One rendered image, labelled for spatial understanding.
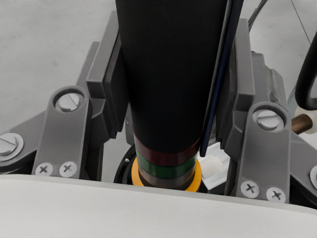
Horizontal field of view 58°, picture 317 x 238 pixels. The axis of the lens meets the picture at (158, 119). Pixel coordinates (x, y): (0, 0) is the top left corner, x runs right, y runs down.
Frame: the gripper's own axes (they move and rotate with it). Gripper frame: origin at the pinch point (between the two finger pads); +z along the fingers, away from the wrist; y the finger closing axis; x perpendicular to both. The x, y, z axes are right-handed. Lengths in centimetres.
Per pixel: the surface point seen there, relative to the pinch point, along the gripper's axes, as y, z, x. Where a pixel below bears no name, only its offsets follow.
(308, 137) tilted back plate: 24, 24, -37
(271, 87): 18, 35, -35
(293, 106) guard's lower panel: 71, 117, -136
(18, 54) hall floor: -141, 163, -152
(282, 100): 21, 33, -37
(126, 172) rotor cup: -7.0, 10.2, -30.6
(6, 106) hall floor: -126, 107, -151
